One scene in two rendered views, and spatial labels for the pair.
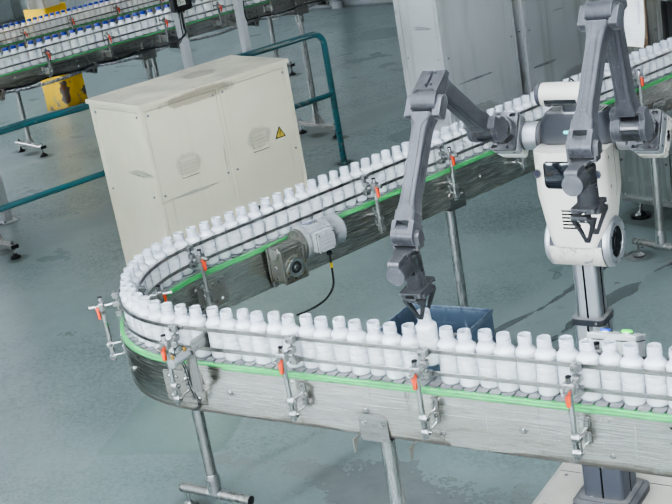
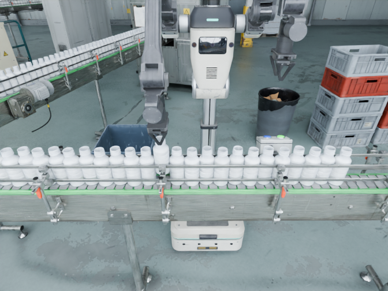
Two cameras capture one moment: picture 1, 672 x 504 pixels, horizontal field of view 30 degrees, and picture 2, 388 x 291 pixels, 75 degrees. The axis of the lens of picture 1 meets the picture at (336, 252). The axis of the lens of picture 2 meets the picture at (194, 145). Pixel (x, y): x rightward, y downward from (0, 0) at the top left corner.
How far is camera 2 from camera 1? 2.65 m
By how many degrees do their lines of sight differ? 34
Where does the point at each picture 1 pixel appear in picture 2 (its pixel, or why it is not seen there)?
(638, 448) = (307, 209)
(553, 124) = (201, 14)
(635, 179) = not seen: hidden behind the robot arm
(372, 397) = (118, 200)
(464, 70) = (74, 38)
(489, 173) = (109, 64)
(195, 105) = not seen: outside the picture
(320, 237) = (40, 91)
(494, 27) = (82, 25)
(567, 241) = (207, 85)
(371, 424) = (118, 216)
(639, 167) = not seen: hidden behind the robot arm
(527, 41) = (93, 32)
